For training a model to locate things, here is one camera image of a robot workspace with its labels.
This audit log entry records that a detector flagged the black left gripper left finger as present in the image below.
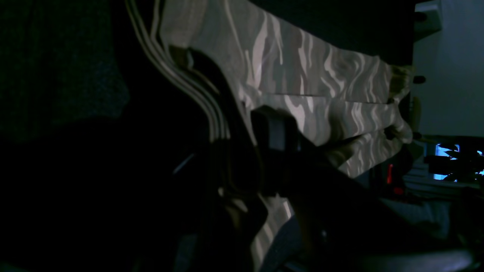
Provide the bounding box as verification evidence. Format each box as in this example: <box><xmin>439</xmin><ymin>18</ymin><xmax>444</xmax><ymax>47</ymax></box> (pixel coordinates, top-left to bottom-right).
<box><xmin>1</xmin><ymin>117</ymin><xmax>253</xmax><ymax>272</ymax></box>

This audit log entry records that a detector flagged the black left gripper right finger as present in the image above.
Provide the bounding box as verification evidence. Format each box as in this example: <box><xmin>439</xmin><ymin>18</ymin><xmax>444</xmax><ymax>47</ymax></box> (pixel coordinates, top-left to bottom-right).
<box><xmin>250</xmin><ymin>106</ymin><xmax>473</xmax><ymax>272</ymax></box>

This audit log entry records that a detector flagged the camouflage t-shirt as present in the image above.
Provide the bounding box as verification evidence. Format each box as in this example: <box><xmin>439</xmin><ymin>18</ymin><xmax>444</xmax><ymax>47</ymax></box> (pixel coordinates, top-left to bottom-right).
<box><xmin>125</xmin><ymin>0</ymin><xmax>414</xmax><ymax>272</ymax></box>

